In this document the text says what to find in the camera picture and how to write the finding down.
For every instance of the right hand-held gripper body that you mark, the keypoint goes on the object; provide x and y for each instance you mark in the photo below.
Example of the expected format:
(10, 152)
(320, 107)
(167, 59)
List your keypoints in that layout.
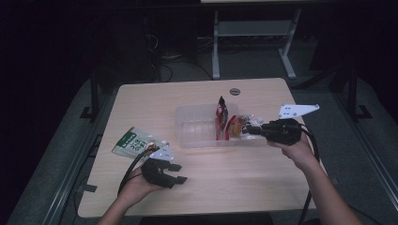
(283, 131)

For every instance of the metal floor rail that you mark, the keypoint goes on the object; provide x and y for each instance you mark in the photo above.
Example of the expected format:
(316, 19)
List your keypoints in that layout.
(369, 150)
(72, 168)

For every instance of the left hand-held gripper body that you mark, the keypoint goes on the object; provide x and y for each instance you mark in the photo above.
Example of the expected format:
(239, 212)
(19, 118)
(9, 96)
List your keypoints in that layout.
(156, 172)

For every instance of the green and white pouch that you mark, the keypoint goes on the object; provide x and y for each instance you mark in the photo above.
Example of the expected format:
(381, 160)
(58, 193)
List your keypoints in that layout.
(133, 143)

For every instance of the clear plastic container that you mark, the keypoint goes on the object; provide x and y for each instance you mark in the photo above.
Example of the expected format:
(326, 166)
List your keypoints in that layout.
(195, 126)

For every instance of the white metal table frame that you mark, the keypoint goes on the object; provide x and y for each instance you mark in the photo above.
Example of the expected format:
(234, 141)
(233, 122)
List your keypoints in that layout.
(253, 28)

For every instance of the red and black snack packet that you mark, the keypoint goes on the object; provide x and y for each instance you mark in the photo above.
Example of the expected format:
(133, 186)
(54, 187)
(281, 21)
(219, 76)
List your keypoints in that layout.
(221, 117)

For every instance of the person's right hand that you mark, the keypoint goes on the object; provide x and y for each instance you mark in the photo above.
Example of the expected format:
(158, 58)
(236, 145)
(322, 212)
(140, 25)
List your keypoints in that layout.
(300, 153)

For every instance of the person's left hand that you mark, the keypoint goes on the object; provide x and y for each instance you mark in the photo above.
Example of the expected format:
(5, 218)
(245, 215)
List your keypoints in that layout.
(134, 189)

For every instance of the black metal stand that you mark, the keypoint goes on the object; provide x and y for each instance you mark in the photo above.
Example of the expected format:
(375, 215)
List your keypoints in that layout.
(94, 100)
(353, 93)

